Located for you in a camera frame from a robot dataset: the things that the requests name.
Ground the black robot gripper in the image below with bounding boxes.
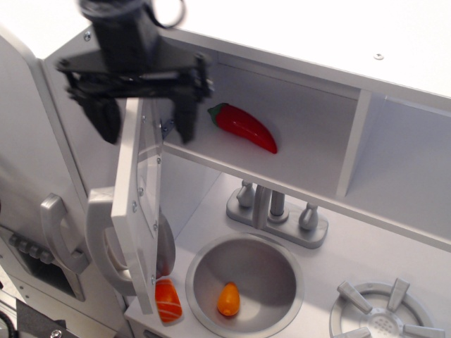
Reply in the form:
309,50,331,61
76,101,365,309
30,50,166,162
56,10,213,144

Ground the white microwave door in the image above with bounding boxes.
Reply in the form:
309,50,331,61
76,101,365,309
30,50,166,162
111,98,162,314

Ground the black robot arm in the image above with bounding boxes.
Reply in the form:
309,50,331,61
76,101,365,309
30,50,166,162
56,1,214,144

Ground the red toy chili pepper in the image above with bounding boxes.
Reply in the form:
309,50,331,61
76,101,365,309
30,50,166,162
207,103,278,154

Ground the white toy fridge door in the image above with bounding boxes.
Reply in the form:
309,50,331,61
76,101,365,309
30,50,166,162
1,27,89,261

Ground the grey toy faucet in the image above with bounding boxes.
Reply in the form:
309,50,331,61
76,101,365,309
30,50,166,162
226,180,328,249

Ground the white toy kitchen cabinet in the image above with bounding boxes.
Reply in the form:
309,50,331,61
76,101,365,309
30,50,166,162
38,0,451,338

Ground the grey ice dispenser panel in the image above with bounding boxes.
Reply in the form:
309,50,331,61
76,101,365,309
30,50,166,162
1,226,85,302

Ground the orange toy salmon sushi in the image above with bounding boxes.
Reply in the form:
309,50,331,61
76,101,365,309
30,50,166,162
155,279,183,324

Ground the orange toy fruit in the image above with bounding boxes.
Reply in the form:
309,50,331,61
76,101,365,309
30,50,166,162
216,282,240,317

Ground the round metal sink bowl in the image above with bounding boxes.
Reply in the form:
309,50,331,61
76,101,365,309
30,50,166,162
185,233,304,337

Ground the grey toy stove burner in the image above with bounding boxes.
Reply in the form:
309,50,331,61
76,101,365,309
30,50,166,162
329,278,446,337

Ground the grey microwave door handle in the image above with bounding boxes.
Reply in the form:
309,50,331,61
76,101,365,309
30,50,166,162
85,187,136,296

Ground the grey fridge door handle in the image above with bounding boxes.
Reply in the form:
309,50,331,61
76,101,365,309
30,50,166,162
39,193,89,275

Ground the grey toy wall phone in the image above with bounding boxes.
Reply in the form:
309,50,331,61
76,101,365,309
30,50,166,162
156,211,176,279

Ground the black cable lower left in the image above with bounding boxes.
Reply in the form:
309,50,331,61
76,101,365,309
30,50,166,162
0,309,17,338

